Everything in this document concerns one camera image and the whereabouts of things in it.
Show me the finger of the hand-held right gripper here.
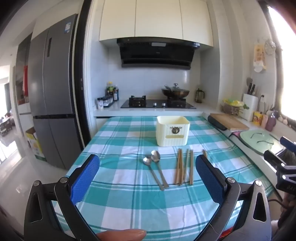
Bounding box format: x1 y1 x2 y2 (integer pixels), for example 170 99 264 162
280 137 296 153
264 150 286 173

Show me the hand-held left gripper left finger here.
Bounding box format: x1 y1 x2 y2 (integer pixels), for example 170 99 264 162
24 153 102 241

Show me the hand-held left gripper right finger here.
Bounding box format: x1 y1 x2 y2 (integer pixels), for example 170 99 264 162
195 155 272 241

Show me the steel spoon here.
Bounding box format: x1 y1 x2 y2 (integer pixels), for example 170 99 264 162
151 150 170 188
143 157 165 191

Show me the cream ribbed utensil holder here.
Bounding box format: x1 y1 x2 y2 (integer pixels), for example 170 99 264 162
156 116 190 147

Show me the person's left hand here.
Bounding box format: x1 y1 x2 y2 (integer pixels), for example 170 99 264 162
96 229 147 241

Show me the purple bottle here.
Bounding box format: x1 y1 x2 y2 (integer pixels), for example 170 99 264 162
266 111 279 132

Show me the yellow snack packet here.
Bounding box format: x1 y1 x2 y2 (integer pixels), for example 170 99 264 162
253 111 264 126

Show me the white knife block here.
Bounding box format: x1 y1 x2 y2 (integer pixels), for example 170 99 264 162
242 77 259 122

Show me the teal checked tablecloth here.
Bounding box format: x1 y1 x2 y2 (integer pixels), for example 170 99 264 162
51 116 275 241

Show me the black padded roll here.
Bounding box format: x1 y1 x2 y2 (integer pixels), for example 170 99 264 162
207 115 228 131

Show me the wooden cutting board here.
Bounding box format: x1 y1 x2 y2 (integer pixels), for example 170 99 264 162
209 113 250 131

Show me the cardboard box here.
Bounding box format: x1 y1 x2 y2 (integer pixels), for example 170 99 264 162
25 127 47 162

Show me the yellow hanging towel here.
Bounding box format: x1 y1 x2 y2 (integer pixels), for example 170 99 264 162
253 44 268 73

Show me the black gas stove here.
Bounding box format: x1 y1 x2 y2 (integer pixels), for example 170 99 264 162
120 95 197 109

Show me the dark wok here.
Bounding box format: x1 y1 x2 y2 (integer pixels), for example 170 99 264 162
161 85 190 99

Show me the grey steel refrigerator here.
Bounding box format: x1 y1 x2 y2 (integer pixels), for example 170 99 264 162
27 13 82 169

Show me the oil bottle with yellow cap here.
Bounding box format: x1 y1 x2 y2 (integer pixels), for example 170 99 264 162
106 81 114 102

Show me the glass wok lid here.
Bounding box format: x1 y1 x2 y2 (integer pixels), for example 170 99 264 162
165 83 187 92

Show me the black range hood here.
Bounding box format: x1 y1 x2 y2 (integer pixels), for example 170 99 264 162
116 37 201 69

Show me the wire basket with yellow bag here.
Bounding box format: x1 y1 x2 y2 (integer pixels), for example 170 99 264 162
222 98 250 116

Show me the glass pitcher with dark handle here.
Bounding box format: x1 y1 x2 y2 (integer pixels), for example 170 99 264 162
195 88 205 103

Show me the black door frame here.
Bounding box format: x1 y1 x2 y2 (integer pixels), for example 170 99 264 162
73 0 93 151

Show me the cream wall cabinet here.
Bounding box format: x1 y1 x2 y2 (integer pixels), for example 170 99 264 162
99 0 213 48

